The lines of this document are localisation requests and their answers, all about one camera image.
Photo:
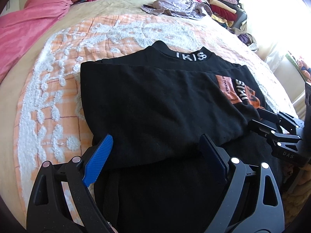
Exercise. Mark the light curtain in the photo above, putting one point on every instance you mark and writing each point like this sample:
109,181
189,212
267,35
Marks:
274,43

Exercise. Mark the orange and white tufted quilt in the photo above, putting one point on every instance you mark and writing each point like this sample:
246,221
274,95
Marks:
60,77

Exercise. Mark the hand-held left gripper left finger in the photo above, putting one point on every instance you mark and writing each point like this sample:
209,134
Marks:
99,160

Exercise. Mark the bag with purple clothes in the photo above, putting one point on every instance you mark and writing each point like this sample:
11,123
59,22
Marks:
246,38

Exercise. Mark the lilac crumpled garment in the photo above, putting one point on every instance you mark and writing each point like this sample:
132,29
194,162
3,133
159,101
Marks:
175,4

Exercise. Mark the pile of folded clothes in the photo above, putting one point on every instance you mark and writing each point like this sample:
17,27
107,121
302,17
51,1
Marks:
223,7

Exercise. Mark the grey box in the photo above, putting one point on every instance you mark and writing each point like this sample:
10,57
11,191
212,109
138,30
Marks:
241,19

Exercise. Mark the green cloth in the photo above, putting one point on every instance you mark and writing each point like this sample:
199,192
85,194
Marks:
290,58

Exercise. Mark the black sweater with orange cuffs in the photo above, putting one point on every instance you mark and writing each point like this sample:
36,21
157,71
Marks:
150,106

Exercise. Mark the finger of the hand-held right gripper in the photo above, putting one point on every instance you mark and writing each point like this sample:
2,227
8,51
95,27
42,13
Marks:
264,128
279,119

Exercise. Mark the pink blanket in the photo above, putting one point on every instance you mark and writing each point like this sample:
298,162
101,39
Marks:
24,29

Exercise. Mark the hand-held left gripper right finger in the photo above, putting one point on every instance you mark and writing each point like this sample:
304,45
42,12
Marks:
213,160

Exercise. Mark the orange floral cushion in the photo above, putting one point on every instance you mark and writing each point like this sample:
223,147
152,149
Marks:
305,70

